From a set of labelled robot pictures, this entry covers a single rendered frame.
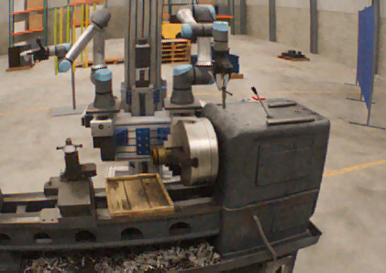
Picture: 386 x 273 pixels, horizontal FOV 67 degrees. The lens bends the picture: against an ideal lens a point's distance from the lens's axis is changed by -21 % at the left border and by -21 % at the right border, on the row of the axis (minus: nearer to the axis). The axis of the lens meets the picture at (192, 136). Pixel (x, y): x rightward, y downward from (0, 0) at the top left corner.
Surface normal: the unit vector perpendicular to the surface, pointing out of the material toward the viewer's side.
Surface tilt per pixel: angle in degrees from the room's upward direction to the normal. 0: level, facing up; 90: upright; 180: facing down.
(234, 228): 90
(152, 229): 88
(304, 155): 90
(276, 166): 90
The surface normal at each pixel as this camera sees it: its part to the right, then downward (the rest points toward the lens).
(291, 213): 0.28, 0.34
